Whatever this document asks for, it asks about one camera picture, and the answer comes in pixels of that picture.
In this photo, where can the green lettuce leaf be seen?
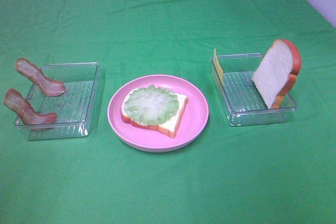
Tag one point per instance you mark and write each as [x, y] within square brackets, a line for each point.
[151, 105]

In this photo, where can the white toast bread slice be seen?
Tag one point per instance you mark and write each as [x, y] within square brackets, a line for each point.
[168, 128]

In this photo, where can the bacon strip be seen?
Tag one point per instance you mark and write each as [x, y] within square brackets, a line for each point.
[17, 103]
[48, 87]

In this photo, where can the pink round plate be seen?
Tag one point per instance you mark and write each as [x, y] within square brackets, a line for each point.
[193, 120]

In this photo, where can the yellow cheese slice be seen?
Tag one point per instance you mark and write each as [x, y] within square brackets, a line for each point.
[218, 68]

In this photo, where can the clear right plastic tray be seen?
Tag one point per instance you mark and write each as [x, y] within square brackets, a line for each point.
[240, 99]

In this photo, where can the clear plastic tray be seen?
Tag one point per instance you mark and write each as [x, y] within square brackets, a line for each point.
[76, 109]
[240, 99]

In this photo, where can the green tablecloth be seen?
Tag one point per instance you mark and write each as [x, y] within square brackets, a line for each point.
[278, 173]

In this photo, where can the clear left plastic tray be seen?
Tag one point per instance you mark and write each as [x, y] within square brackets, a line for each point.
[76, 109]

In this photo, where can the toast slice in right tray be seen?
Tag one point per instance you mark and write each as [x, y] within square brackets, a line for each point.
[277, 73]

